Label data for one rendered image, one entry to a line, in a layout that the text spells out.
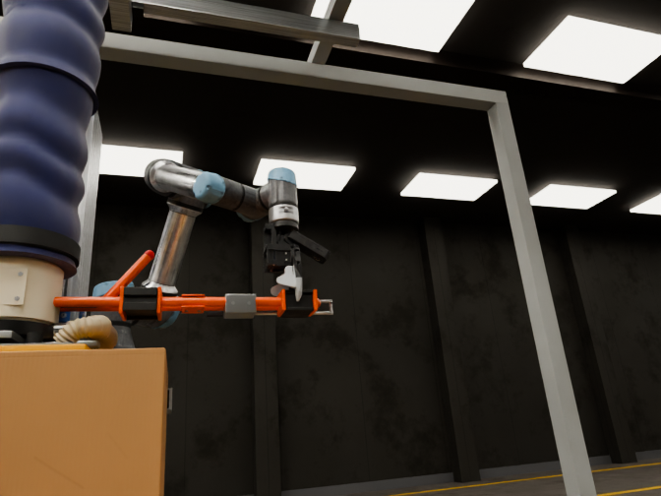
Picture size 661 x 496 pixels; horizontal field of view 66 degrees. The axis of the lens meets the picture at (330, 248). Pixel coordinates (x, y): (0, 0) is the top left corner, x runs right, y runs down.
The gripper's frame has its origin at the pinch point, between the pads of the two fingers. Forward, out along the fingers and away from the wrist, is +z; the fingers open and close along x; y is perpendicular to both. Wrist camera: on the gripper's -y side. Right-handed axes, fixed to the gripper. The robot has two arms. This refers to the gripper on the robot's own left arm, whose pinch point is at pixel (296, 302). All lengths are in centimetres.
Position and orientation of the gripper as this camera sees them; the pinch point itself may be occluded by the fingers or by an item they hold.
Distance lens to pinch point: 124.1
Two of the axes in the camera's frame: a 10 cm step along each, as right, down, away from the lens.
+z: 0.7, 9.4, -3.4
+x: 2.6, -3.4, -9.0
